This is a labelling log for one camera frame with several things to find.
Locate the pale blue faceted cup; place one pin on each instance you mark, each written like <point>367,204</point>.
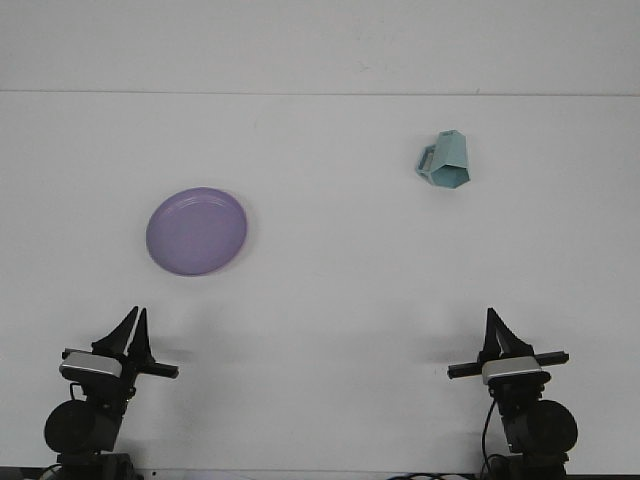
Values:
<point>452,155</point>

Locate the pale purple round plate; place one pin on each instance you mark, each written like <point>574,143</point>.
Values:
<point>197,232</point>

